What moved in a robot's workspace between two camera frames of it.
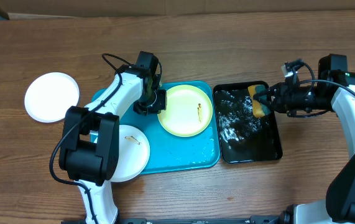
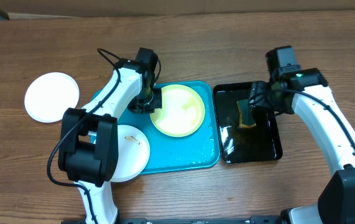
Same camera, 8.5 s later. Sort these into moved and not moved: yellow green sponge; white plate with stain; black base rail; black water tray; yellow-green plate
Moved: yellow green sponge; yellow-green plate
Not moved: black water tray; black base rail; white plate with stain
